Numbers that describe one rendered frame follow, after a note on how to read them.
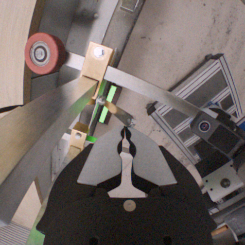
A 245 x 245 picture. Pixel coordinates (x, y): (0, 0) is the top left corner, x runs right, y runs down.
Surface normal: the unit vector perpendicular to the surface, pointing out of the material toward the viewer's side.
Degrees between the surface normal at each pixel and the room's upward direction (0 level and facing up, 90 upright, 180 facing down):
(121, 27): 0
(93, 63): 0
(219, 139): 30
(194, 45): 0
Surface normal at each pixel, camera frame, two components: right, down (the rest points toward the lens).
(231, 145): -0.45, 0.22
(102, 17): 0.00, 0.49
